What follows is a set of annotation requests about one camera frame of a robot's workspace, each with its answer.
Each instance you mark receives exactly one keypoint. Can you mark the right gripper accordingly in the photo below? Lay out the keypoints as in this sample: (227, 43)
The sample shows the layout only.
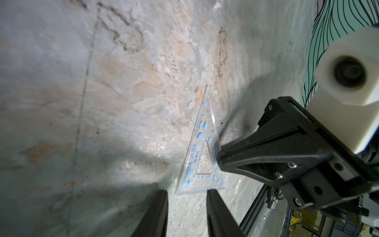
(292, 151)

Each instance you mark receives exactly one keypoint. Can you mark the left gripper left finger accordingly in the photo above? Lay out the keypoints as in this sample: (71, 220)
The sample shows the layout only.
(155, 220)

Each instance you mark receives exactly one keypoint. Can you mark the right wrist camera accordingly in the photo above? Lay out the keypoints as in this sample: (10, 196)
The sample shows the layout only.
(346, 101)

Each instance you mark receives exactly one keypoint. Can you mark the blue clear set square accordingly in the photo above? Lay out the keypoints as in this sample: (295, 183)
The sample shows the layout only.
(200, 171)

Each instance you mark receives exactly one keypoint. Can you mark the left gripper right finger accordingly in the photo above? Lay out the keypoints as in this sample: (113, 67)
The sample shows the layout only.
(219, 219)

